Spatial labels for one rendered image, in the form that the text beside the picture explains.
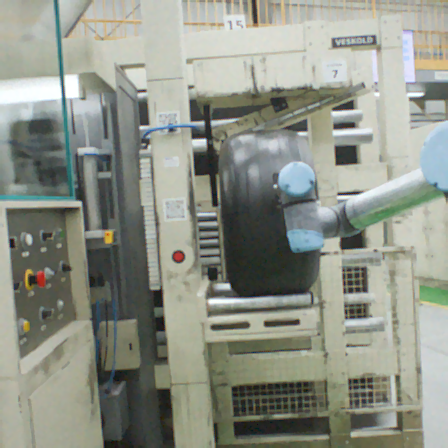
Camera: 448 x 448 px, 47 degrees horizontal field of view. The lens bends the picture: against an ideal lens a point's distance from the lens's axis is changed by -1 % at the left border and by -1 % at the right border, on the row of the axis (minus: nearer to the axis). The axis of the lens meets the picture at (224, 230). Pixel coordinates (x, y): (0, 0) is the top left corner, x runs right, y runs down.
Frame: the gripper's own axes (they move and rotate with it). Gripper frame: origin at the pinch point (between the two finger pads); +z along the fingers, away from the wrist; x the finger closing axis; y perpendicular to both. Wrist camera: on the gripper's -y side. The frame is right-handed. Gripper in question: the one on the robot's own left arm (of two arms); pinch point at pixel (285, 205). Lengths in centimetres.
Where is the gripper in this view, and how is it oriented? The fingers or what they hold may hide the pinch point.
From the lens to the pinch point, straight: 146.3
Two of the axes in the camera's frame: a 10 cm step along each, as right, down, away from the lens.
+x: -10.0, 0.7, 0.3
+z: 0.3, 0.6, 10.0
